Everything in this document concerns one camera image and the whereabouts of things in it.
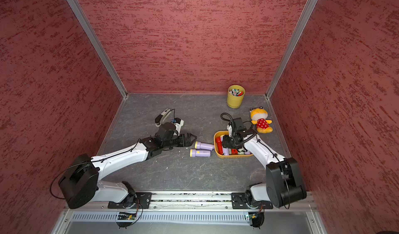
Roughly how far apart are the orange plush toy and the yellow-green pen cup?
0.12 metres

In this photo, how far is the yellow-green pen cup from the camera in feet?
3.48

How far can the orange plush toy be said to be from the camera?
0.97m
